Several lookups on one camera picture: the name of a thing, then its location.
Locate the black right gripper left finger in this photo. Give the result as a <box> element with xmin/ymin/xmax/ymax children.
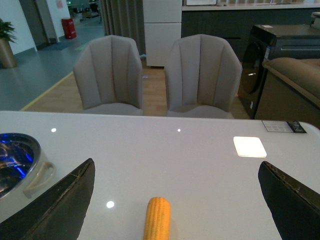
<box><xmin>0</xmin><ymin>158</ymin><xmax>95</xmax><ymax>240</ymax></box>

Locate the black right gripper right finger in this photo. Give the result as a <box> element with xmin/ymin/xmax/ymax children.
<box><xmin>258</xmin><ymin>161</ymin><xmax>320</xmax><ymax>240</ymax></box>

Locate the yellow corn cob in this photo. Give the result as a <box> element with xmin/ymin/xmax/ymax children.
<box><xmin>143</xmin><ymin>196</ymin><xmax>171</xmax><ymax>240</ymax></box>

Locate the green plant in gold pot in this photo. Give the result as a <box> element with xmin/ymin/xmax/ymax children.
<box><xmin>0</xmin><ymin>19</ymin><xmax>17</xmax><ymax>69</ymax></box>

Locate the label sticker on table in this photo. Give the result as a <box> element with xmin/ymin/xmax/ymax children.
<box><xmin>262</xmin><ymin>120</ymin><xmax>306</xmax><ymax>134</ymax></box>

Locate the tan sofa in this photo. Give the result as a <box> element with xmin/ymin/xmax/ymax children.
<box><xmin>254</xmin><ymin>57</ymin><xmax>320</xmax><ymax>128</ymax></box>

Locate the left beige upholstered chair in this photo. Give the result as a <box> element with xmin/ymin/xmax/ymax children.
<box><xmin>73</xmin><ymin>35</ymin><xmax>144</xmax><ymax>116</ymax></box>

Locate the beige upholstered chair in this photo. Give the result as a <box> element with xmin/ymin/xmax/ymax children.
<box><xmin>73</xmin><ymin>35</ymin><xmax>144</xmax><ymax>116</ymax></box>
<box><xmin>164</xmin><ymin>34</ymin><xmax>243</xmax><ymax>119</ymax></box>

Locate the right beige upholstered chair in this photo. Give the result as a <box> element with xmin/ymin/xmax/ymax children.
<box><xmin>164</xmin><ymin>34</ymin><xmax>243</xmax><ymax>119</ymax></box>

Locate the black washing machine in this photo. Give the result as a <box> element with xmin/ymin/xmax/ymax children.
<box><xmin>237</xmin><ymin>24</ymin><xmax>320</xmax><ymax>120</ymax></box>

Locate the dark kitchen counter cabinet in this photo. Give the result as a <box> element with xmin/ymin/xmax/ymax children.
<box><xmin>181</xmin><ymin>3</ymin><xmax>320</xmax><ymax>60</ymax></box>

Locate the red bin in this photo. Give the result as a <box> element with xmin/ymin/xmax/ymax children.
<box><xmin>61</xmin><ymin>18</ymin><xmax>77</xmax><ymax>39</ymax></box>

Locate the beige curtain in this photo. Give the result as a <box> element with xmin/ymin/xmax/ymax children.
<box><xmin>99</xmin><ymin>0</ymin><xmax>146</xmax><ymax>55</ymax></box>

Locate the white refrigerator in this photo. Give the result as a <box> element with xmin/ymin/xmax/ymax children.
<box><xmin>142</xmin><ymin>0</ymin><xmax>182</xmax><ymax>67</ymax></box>

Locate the cream pot with handle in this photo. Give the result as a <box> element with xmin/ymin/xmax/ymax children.
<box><xmin>0</xmin><ymin>132</ymin><xmax>56</xmax><ymax>222</ymax></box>

